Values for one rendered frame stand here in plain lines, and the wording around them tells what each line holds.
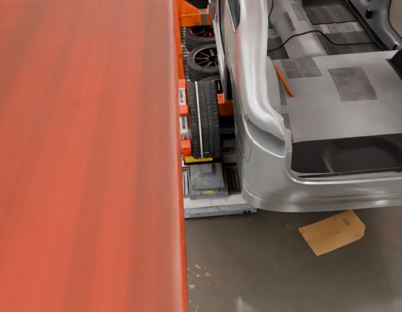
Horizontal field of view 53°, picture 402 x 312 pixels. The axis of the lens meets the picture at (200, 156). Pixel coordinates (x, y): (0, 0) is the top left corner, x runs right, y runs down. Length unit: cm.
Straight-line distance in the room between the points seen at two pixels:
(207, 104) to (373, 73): 152
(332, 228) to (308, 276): 55
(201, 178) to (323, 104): 130
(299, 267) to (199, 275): 84
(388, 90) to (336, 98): 44
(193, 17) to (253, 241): 315
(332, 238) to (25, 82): 370
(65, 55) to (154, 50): 4
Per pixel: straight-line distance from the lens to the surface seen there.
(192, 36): 547
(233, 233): 375
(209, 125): 319
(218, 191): 383
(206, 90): 330
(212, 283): 350
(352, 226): 394
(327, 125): 340
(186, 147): 323
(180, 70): 373
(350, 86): 368
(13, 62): 20
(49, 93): 17
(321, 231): 384
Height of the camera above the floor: 309
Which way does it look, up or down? 44 degrees down
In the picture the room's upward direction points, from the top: 4 degrees counter-clockwise
